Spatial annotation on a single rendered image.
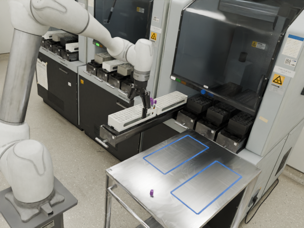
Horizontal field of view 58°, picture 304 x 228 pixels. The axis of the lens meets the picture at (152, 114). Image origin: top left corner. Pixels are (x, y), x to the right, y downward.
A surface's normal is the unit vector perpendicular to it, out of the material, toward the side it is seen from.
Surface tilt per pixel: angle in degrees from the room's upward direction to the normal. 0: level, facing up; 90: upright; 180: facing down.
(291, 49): 90
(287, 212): 0
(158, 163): 0
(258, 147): 90
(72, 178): 0
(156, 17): 90
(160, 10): 90
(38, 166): 70
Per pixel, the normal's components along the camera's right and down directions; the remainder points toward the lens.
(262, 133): -0.68, 0.29
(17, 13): -0.44, 0.26
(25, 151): 0.20, -0.86
